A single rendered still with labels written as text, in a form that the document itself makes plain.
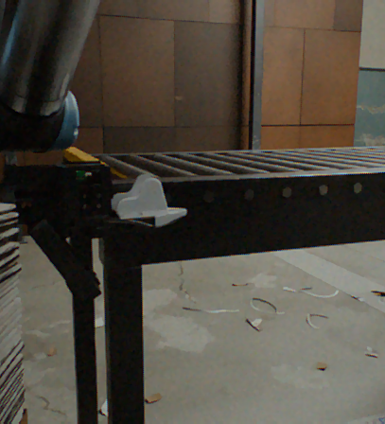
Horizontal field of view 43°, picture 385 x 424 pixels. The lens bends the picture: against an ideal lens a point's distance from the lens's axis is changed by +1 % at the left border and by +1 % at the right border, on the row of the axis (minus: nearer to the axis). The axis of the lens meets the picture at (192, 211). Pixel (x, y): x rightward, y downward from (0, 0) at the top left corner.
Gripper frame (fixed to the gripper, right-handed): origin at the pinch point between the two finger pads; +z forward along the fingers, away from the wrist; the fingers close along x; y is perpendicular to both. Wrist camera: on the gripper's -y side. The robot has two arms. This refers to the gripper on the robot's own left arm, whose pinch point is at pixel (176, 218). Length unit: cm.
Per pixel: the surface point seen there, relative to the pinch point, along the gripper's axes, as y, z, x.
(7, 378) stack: -6.7, -20.0, -21.0
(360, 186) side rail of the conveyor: 1.2, 34.2, 8.1
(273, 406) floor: -77, 53, 65
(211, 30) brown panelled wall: 78, 134, 324
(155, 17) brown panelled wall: 84, 89, 324
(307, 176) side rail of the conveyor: 3.3, 24.5, 8.5
